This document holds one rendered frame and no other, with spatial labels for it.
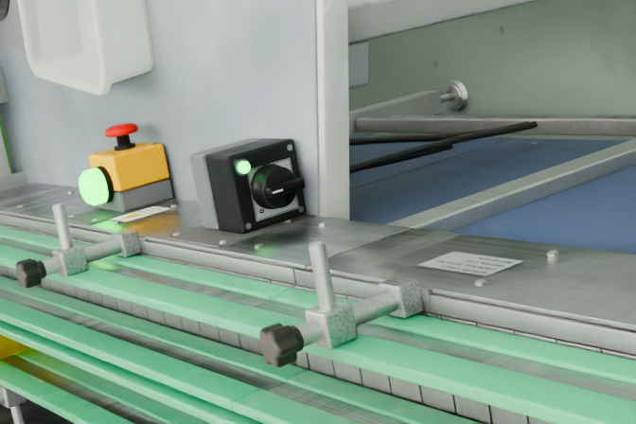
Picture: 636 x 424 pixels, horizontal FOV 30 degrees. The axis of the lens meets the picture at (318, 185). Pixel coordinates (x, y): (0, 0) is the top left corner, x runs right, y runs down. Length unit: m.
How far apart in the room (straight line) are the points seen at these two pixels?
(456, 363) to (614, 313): 0.10
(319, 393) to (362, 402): 0.06
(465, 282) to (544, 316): 0.10
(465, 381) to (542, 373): 0.05
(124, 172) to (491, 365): 0.74
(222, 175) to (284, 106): 0.10
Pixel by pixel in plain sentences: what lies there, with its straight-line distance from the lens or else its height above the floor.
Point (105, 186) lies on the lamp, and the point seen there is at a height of 0.83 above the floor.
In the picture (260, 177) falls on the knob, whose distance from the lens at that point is 1.15.
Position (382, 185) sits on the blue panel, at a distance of 1.40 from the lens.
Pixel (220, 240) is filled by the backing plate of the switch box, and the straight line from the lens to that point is 1.15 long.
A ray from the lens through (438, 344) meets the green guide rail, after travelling 0.82.
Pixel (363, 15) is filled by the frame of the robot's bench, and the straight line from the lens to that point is 1.21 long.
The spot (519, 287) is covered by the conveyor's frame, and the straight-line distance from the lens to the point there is 0.85.
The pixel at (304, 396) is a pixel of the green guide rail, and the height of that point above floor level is 0.92.
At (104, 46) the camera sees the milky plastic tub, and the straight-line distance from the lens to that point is 1.37.
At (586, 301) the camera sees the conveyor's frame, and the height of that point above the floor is 0.85.
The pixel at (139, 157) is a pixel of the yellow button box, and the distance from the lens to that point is 1.42.
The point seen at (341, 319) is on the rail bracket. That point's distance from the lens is 0.84.
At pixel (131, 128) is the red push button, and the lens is 1.44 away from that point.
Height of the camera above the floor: 1.40
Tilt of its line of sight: 33 degrees down
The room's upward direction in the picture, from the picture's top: 107 degrees counter-clockwise
